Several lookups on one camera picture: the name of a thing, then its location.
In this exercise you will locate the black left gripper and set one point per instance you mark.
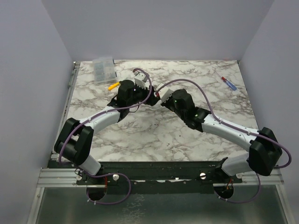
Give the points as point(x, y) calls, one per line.
point(152, 99)

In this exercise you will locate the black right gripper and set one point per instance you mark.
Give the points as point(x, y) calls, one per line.
point(164, 104)

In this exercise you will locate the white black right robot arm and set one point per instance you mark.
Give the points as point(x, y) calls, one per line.
point(261, 154)

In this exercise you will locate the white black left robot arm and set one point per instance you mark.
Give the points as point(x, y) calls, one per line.
point(75, 139)

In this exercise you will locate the yellow black screwdriver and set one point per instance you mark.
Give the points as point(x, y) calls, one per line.
point(111, 87)

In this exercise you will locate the clear plastic parts box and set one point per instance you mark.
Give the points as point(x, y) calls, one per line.
point(103, 69)

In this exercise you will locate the red blue screwdriver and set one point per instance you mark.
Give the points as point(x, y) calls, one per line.
point(228, 83)

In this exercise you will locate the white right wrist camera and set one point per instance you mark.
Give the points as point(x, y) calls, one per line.
point(164, 92)

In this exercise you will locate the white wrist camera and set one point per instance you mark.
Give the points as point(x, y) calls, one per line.
point(164, 92)
point(140, 79)

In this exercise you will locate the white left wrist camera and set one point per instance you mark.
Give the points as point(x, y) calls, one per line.
point(140, 79)

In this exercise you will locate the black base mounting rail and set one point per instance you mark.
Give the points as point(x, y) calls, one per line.
point(120, 178)

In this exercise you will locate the aluminium extrusion frame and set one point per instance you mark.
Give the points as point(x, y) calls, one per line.
point(63, 177)

